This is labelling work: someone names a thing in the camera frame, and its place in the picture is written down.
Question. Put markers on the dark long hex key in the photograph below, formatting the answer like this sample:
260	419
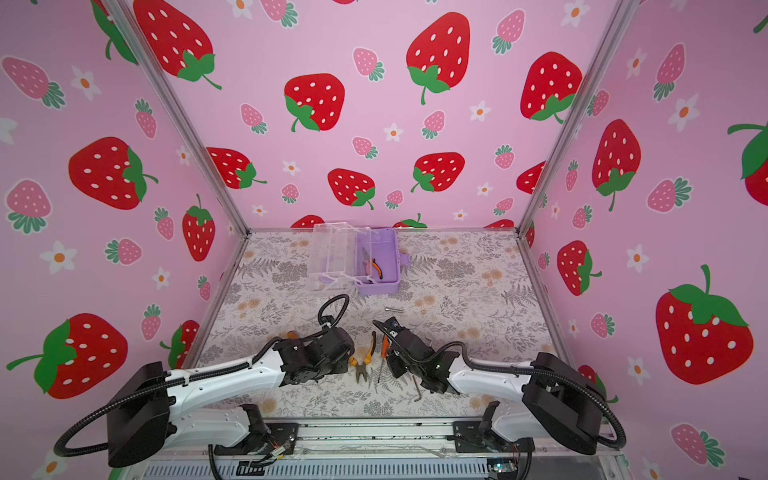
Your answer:
419	395

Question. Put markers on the orange needle nose pliers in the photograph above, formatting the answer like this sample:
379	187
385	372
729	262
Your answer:
372	270

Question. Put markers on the aluminium corner post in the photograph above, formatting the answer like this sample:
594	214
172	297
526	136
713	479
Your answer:
128	26
607	47

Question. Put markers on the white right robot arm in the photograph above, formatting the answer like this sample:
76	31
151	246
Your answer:
567	405

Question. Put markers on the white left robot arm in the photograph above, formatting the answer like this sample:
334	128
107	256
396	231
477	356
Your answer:
168	409

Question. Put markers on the yellow black cutting pliers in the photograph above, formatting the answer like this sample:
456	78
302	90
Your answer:
361	366

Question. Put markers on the aluminium corner post right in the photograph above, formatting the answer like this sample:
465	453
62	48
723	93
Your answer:
607	47

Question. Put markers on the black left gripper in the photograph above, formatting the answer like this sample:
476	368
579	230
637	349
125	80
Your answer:
345	364

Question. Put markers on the purple plastic tool box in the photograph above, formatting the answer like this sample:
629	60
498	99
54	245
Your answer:
335	261

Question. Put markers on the aluminium front frame rail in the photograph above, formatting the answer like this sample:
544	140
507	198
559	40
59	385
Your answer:
394	448

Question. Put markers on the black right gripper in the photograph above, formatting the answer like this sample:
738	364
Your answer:
392	368

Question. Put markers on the orange black small screwdriver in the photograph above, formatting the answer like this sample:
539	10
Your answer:
383	357

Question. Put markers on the aluminium corner post left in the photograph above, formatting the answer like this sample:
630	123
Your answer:
128	26

